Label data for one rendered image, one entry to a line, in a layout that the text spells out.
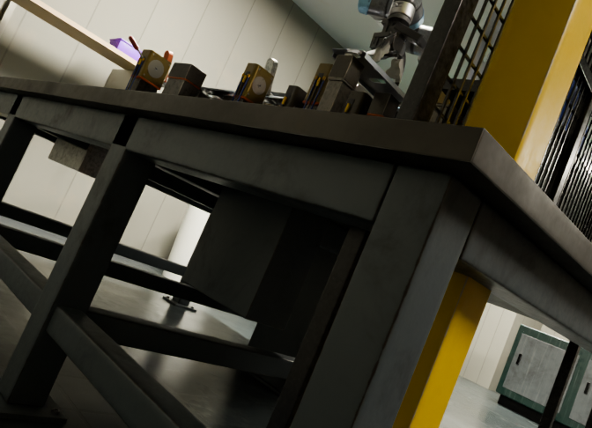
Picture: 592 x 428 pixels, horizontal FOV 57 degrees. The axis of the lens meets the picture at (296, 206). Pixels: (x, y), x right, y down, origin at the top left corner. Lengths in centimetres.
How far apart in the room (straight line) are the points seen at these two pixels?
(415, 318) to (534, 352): 577
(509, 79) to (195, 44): 423
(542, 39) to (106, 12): 400
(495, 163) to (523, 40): 37
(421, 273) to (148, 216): 439
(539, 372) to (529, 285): 550
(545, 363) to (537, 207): 565
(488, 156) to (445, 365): 36
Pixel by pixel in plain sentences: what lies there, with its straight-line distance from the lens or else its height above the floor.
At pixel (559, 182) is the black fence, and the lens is 138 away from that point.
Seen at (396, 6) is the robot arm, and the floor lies 134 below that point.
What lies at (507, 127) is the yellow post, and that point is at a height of 81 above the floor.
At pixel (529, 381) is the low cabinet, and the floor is 34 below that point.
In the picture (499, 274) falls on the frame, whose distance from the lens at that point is 77.
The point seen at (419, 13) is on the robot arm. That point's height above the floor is 140.
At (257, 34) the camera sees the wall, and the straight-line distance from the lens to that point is 537.
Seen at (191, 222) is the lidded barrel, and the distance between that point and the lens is 446.
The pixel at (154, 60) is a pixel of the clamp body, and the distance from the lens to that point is 235.
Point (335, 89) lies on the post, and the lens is 128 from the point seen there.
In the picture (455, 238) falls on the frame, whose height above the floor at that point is 60.
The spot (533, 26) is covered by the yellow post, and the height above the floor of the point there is 98.
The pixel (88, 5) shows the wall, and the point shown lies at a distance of 461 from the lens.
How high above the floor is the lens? 50
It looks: 6 degrees up
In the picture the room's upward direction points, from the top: 23 degrees clockwise
